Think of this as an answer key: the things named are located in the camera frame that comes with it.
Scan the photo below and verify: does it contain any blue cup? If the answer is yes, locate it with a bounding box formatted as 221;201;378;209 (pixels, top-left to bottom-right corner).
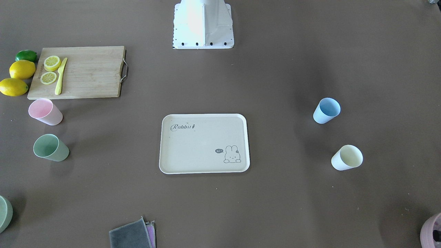
313;97;341;124

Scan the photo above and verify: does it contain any cream cup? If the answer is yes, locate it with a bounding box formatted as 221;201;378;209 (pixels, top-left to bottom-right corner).
331;145;363;171

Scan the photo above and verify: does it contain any green cup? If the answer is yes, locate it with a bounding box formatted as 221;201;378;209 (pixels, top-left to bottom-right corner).
33;134;70;162

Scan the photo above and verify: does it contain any pink cup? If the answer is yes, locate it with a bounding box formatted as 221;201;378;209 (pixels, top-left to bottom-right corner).
28;98;63;126

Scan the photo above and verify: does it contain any cream rabbit tray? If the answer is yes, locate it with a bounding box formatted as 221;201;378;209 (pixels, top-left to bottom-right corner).
159;113;250;174

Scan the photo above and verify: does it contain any purple cloth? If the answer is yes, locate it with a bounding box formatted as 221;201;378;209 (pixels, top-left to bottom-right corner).
145;221;156;248

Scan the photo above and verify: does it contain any wooden cutting board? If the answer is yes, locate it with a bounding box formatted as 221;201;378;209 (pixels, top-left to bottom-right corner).
27;46;126;100

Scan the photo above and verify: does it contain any grey folded cloth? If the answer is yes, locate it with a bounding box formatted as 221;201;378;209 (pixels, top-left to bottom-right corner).
109;218;151;248

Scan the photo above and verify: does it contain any yellow plastic knife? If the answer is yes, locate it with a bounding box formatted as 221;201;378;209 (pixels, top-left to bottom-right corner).
54;58;68;95

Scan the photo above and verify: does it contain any lemon slice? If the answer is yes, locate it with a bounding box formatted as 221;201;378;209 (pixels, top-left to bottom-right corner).
43;55;61;72
40;72;57;85

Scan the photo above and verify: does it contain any whole yellow lemon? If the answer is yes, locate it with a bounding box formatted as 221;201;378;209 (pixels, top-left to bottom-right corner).
0;77;29;97
9;60;36;80

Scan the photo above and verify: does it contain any green lime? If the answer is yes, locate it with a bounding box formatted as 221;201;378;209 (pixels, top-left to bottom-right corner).
15;49;38;62

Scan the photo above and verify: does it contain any green bowl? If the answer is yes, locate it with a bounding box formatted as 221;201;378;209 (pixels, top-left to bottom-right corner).
0;196;13;233

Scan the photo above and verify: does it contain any pink bowl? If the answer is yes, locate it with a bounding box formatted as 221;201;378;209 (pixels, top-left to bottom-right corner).
420;213;441;248

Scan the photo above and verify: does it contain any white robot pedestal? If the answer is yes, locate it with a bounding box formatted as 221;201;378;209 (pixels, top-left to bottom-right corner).
172;0;234;49

